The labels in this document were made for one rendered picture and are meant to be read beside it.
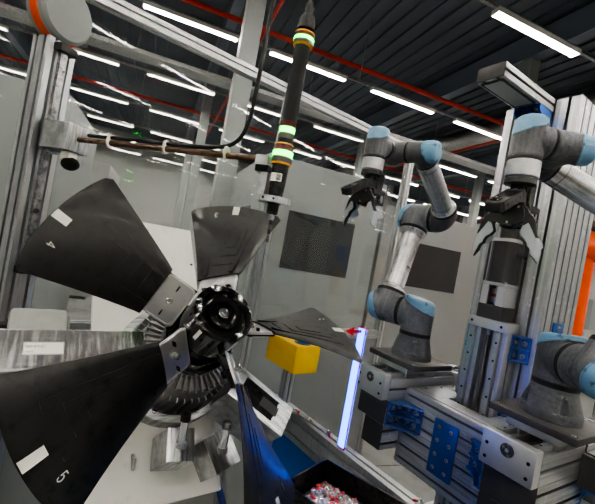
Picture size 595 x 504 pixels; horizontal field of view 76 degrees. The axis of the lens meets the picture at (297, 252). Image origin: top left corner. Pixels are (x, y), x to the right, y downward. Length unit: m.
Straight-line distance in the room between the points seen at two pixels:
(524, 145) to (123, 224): 0.90
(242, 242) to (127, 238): 0.26
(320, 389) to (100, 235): 1.50
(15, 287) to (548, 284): 1.59
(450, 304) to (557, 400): 4.20
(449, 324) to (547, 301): 4.01
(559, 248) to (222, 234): 1.10
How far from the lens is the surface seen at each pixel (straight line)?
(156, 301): 0.79
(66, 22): 1.34
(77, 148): 1.18
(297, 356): 1.22
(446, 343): 5.50
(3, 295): 1.26
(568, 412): 1.29
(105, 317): 0.98
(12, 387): 0.62
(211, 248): 0.92
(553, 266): 1.50
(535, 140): 1.08
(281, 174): 0.81
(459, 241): 5.39
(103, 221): 0.80
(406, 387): 1.52
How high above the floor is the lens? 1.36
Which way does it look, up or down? level
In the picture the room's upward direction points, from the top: 10 degrees clockwise
